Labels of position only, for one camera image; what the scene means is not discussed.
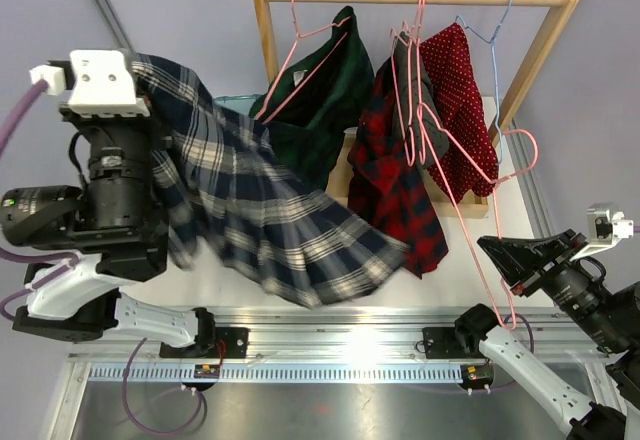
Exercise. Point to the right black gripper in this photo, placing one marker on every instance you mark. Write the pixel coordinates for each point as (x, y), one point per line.
(517, 256)

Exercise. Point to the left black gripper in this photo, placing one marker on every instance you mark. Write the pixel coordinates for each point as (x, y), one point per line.
(91, 126)

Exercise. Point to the navy white plaid skirt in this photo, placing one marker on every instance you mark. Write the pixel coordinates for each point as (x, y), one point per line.
(221, 183)

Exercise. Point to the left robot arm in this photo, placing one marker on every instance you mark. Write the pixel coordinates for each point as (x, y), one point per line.
(106, 234)

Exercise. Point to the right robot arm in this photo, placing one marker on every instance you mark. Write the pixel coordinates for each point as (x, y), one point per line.
(614, 332)

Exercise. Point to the red polka dot skirt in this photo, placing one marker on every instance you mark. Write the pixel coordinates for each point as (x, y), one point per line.
(470, 163)

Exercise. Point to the red plaid skirt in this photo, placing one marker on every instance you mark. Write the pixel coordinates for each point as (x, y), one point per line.
(385, 191)

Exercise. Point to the grey dotted skirt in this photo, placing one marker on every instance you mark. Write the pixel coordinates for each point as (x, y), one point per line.
(438, 142)

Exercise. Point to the pink hanger pair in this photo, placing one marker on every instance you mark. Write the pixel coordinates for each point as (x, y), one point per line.
(413, 132)

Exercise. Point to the green plaid skirt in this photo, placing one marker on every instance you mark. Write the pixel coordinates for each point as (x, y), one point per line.
(316, 100)

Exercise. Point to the pink hanger of green skirt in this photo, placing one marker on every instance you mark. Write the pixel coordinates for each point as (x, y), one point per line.
(295, 40)

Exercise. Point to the wooden clothes rack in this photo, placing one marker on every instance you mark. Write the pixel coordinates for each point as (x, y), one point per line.
(558, 15)

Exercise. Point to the blue plastic basin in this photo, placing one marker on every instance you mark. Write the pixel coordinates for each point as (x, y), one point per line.
(238, 103)

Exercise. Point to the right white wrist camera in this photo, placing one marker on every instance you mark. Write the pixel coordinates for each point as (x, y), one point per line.
(607, 227)

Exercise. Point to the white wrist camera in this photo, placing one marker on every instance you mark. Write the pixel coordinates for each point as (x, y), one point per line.
(101, 83)
(607, 227)

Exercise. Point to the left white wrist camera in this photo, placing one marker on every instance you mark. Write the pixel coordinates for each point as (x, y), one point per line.
(101, 83)

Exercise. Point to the right black mount plate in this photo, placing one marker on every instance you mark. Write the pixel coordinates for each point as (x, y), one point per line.
(440, 343)

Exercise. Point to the black mount plate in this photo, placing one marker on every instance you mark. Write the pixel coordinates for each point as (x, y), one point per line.
(440, 343)
(230, 343)

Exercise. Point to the left black mount plate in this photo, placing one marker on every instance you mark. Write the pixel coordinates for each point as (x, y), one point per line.
(230, 343)

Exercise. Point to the aluminium rail base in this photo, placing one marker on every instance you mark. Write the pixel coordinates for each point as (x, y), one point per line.
(365, 337)

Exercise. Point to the blue wire hanger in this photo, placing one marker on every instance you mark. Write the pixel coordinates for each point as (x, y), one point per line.
(491, 42)

